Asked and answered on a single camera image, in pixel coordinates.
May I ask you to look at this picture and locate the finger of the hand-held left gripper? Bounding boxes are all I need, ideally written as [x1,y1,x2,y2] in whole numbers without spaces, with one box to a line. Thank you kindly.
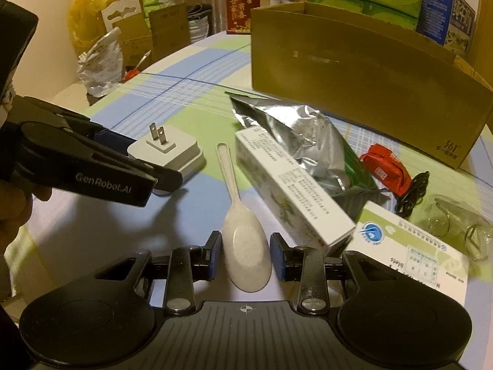
[133,158,184,195]
[15,98,136,155]

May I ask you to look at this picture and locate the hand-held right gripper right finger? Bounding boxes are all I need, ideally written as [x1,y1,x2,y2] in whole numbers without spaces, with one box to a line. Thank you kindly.
[270,232,397,315]

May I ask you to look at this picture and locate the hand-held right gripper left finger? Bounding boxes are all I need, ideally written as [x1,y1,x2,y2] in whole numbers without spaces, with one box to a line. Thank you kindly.
[94,232,223,315]

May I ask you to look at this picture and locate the white power adapter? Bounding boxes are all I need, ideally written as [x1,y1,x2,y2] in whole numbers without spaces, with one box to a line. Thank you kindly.
[127,122,205,195]

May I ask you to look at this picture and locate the white plastic spoon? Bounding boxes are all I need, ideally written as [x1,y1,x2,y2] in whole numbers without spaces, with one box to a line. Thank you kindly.
[216,142,270,293]

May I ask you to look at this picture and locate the long white medicine box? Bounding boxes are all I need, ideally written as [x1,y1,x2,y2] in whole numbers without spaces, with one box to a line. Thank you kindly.
[235,125,357,257]

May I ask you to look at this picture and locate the silver foil bag green leaf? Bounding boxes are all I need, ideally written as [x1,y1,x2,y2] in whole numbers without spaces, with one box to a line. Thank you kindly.
[225,92,380,201]

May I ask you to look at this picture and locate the white medicine box blue logo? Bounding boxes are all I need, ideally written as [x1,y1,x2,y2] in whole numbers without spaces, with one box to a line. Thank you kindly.
[341,199,471,301]

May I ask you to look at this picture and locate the clear plastic bag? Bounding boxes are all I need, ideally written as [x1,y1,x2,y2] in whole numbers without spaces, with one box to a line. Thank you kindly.
[408,193,493,263]

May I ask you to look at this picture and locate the checked cloth covered desktop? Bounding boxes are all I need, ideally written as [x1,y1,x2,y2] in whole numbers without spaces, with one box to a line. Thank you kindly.
[4,33,493,317]

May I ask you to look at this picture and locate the person's left hand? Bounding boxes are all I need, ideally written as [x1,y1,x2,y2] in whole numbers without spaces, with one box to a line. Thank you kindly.
[0,181,52,257]

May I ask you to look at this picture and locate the crumpled silver bag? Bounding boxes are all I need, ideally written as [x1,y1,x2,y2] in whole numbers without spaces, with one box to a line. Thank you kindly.
[76,27,126,97]

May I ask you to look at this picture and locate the plain brown cardboard box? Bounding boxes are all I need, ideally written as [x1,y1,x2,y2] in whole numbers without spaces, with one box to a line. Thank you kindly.
[148,3,191,62]

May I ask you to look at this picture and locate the yellow plastic bag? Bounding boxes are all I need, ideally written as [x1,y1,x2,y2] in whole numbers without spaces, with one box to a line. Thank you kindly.
[67,0,116,62]

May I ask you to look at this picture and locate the small red packet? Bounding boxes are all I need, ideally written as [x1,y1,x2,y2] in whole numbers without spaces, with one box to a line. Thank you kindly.
[359,143,409,196]

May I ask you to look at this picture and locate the white striped bag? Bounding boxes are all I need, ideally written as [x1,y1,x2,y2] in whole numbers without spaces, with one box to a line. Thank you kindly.
[187,4,212,43]

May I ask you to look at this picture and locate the red gift box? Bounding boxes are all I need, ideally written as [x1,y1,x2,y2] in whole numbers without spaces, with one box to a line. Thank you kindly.
[224,0,263,35]

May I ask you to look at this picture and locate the tall blue box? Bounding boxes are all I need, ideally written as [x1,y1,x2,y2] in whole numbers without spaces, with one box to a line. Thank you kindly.
[416,0,482,52]

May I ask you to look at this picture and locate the red handled scissors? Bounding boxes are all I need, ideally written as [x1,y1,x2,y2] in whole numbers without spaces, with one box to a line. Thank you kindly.
[125,50,153,81]

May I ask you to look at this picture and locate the cardboard box with white handle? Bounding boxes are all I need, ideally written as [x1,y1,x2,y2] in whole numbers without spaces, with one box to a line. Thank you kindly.
[101,0,155,74]

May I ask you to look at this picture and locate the black cord loop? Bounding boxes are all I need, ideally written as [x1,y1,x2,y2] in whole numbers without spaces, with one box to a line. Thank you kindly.
[393,170,430,216]

